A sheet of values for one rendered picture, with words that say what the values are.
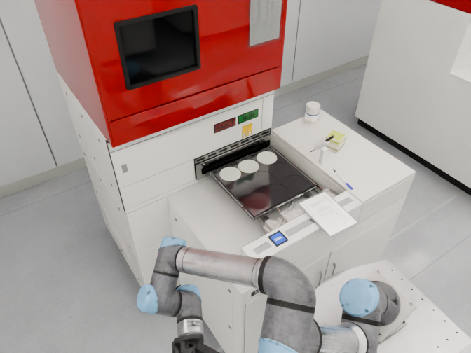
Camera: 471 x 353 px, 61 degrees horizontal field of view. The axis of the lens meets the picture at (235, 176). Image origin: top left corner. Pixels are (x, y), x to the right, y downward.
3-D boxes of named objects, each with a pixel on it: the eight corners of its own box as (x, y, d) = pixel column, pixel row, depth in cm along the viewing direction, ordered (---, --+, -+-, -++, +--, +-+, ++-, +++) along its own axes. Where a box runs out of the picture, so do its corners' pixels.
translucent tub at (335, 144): (323, 147, 194) (325, 136, 190) (330, 140, 199) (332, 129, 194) (337, 153, 191) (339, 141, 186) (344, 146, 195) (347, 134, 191)
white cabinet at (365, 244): (181, 293, 245) (165, 197, 190) (301, 225, 285) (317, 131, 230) (240, 384, 205) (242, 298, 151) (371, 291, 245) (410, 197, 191)
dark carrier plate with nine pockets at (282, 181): (212, 171, 192) (212, 171, 191) (268, 147, 206) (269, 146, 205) (254, 216, 170) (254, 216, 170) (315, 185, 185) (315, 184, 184)
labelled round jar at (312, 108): (301, 119, 213) (303, 103, 206) (311, 115, 215) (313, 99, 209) (310, 125, 208) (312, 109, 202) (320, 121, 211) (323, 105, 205)
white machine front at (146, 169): (124, 211, 183) (105, 140, 156) (266, 149, 217) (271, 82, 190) (126, 215, 181) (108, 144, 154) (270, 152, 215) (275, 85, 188)
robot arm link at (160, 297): (142, 270, 117) (175, 277, 123) (132, 309, 114) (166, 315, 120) (153, 272, 111) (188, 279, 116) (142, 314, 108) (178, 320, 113)
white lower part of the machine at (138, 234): (107, 232, 280) (76, 137, 225) (208, 187, 314) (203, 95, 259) (151, 309, 236) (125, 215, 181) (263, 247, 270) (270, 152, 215)
